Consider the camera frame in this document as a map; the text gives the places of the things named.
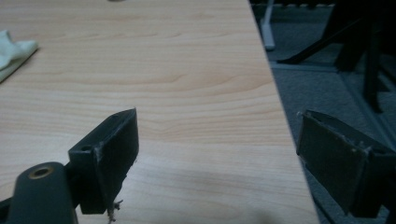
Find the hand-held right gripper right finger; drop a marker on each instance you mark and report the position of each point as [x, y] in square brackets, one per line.
[333, 158]

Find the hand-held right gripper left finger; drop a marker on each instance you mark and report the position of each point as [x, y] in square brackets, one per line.
[106, 161]

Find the pale yellow sock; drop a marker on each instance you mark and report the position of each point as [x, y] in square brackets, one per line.
[12, 53]

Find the black tripod stand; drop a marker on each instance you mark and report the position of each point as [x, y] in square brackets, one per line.
[372, 46]

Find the white metal table frame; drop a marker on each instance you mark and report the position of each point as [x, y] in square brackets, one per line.
[267, 31]

